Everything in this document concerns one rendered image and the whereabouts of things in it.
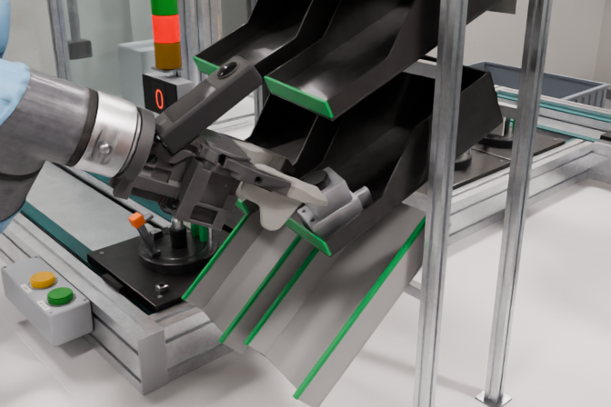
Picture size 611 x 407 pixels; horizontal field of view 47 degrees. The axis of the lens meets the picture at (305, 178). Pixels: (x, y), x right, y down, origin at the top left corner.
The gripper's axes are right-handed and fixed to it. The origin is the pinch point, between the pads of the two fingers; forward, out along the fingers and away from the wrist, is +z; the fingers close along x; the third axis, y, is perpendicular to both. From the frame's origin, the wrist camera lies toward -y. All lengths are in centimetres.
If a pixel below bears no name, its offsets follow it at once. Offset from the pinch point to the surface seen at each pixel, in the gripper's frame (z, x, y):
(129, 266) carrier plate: 2, -43, 36
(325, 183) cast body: 2.4, 0.5, -0.2
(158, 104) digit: 4, -66, 12
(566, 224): 96, -42, 2
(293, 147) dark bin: 8.0, -19.2, 1.3
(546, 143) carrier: 103, -66, -12
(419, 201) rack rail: 14.8, 1.6, -2.0
